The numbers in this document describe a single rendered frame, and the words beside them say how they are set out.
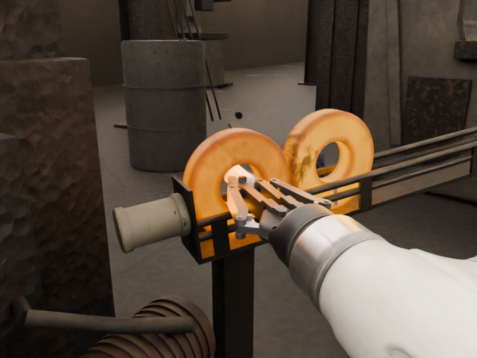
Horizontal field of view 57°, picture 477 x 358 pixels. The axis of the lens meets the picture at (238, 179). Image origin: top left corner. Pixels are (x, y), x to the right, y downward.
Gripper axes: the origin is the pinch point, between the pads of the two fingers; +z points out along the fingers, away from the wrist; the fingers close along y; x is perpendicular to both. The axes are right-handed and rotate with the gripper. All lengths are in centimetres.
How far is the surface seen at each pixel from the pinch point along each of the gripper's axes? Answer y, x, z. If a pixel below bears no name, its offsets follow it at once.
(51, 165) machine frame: -23.5, -0.8, 16.4
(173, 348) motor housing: -12.3, -19.4, -7.7
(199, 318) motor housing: -7.1, -19.4, -3.6
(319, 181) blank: 12.8, -1.6, -1.5
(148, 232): -13.7, -4.3, -2.8
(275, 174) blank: 5.2, 0.5, -1.3
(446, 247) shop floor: 136, -77, 62
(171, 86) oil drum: 60, -32, 230
